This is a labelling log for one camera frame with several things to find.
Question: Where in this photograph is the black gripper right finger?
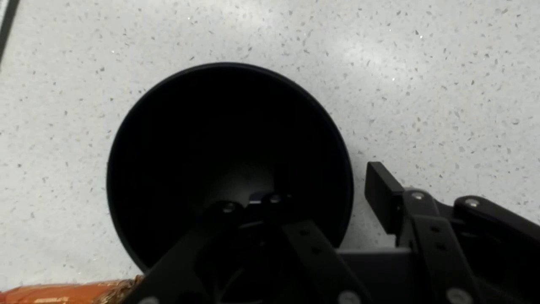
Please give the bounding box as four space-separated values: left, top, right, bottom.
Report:
363 161 540 304

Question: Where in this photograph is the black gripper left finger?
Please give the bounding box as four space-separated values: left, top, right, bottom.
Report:
134 193 375 304

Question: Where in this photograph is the black bowl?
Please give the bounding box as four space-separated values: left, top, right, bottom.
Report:
105 61 357 276

